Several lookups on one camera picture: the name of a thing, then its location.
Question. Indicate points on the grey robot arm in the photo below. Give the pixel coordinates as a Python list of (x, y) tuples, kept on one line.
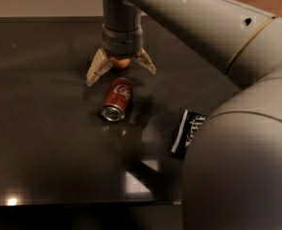
[(232, 176)]

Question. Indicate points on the red coke can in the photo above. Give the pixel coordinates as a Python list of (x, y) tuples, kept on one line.
[(116, 102)]

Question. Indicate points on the orange fruit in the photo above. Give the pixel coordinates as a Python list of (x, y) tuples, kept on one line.
[(120, 64)]

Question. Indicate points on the blue kettle chips bag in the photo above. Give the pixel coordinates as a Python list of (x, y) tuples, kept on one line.
[(189, 124)]

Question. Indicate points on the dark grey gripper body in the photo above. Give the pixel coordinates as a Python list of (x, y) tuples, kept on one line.
[(122, 42)]

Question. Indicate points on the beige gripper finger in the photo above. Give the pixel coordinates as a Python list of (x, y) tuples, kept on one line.
[(99, 65), (144, 60)]

